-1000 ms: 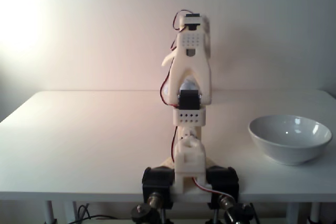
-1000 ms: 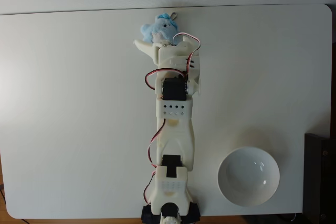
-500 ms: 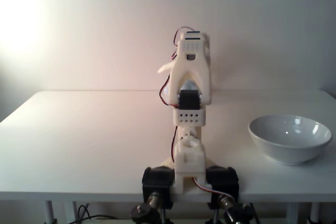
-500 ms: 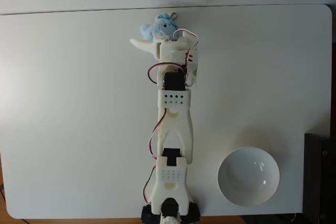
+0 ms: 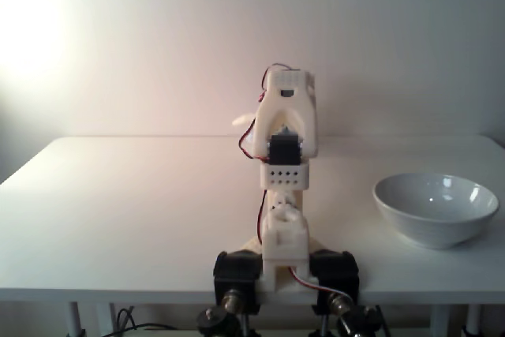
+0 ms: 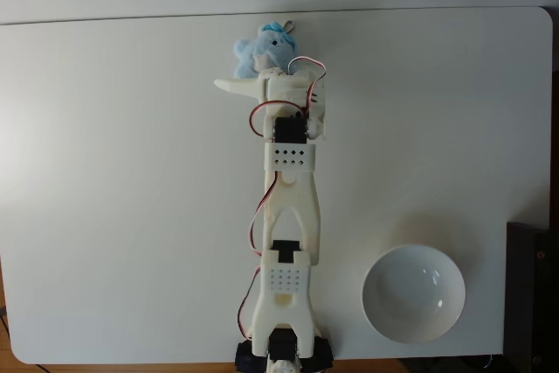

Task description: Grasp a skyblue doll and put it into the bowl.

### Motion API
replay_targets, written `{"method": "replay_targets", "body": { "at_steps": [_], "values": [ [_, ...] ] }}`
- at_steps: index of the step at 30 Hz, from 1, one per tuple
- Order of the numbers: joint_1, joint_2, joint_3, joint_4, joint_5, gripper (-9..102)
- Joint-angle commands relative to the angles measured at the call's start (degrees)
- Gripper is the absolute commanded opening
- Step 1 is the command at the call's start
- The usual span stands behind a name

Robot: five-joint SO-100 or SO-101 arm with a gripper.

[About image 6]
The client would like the sky blue plush doll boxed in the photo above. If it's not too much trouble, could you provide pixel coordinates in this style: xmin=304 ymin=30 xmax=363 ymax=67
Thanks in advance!
xmin=231 ymin=18 xmax=299 ymax=79

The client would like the white ceramic bowl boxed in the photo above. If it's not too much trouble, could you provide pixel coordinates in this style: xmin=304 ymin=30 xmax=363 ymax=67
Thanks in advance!
xmin=361 ymin=245 xmax=466 ymax=345

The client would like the black table clamp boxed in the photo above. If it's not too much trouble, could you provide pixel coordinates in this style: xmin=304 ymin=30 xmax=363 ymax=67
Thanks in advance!
xmin=234 ymin=340 xmax=267 ymax=373
xmin=305 ymin=335 xmax=335 ymax=370

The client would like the dark box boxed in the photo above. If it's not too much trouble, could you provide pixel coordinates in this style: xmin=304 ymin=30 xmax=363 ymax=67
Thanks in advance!
xmin=506 ymin=220 xmax=559 ymax=373

